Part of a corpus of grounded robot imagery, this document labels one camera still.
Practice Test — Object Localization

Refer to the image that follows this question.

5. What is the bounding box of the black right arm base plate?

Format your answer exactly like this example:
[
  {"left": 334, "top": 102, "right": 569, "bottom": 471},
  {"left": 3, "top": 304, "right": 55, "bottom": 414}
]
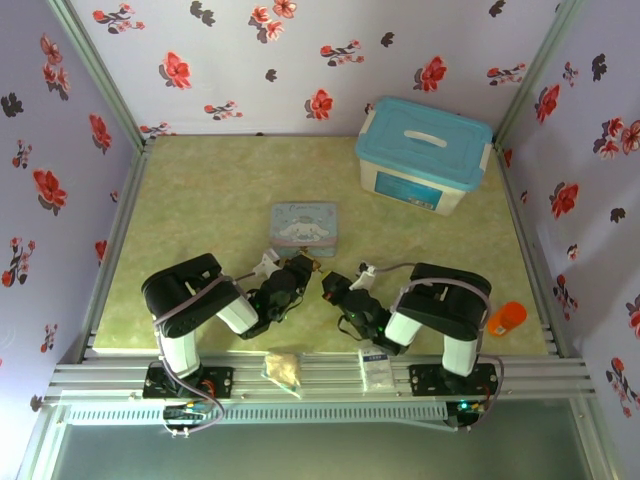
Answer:
[{"left": 408, "top": 363, "right": 501, "bottom": 396}]

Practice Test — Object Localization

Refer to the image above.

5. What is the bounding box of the orange plastic bottle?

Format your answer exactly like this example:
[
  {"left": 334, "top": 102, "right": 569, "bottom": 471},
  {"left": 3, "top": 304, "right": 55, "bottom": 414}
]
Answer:
[{"left": 487, "top": 301, "right": 529, "bottom": 339}]

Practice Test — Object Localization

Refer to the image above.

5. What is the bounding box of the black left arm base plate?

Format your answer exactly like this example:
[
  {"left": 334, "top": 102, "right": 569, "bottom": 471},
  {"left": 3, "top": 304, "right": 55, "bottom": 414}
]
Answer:
[{"left": 143, "top": 362, "right": 235, "bottom": 400}]

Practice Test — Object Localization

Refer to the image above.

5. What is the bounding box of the clear bag with beige contents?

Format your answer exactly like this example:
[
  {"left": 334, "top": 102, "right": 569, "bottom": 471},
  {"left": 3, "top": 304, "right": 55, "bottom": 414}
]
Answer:
[{"left": 262, "top": 351, "right": 304, "bottom": 400}]

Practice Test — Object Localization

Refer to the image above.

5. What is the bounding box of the white slotted cable duct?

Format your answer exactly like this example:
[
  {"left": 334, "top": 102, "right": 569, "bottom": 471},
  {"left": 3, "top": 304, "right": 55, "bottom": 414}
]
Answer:
[{"left": 64, "top": 403, "right": 449, "bottom": 426}]

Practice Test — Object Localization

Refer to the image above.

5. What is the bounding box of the white packet with blue label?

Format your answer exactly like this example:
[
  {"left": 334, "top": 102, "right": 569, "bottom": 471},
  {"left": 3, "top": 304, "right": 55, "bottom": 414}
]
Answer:
[{"left": 357, "top": 342, "right": 397, "bottom": 392}]

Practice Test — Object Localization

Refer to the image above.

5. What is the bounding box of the aluminium frame rail with slots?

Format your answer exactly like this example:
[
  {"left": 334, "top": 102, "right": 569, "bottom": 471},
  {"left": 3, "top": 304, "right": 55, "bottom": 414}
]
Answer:
[{"left": 44, "top": 349, "right": 599, "bottom": 402}]

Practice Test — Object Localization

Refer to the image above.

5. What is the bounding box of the blue cartoon tin box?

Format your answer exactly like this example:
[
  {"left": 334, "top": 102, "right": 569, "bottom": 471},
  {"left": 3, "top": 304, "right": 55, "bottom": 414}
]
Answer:
[{"left": 268, "top": 201, "right": 339, "bottom": 259}]

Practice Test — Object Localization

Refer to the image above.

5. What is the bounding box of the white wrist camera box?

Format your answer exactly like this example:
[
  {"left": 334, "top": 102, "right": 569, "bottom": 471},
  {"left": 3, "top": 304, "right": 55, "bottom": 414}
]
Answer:
[
  {"left": 348, "top": 262, "right": 377, "bottom": 291},
  {"left": 252, "top": 251, "right": 281, "bottom": 277}
]

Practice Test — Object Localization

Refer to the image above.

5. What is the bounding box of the aluminium corner post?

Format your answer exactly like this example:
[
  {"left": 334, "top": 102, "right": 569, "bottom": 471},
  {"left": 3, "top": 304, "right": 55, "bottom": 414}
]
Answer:
[
  {"left": 493, "top": 0, "right": 587, "bottom": 147},
  {"left": 47, "top": 0, "right": 151, "bottom": 147}
]

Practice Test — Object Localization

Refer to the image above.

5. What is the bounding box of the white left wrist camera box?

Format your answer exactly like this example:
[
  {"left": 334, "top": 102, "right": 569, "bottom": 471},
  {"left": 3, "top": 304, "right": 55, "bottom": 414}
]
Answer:
[{"left": 252, "top": 251, "right": 281, "bottom": 277}]

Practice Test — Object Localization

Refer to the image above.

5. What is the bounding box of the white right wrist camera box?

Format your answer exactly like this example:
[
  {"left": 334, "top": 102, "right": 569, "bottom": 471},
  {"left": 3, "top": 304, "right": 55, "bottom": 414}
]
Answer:
[{"left": 348, "top": 262, "right": 377, "bottom": 291}]

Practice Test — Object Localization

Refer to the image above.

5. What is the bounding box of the blue-lidded plastic storage box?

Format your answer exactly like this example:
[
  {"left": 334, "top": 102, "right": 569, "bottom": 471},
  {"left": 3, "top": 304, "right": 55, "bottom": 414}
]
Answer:
[{"left": 355, "top": 96, "right": 494, "bottom": 217}]

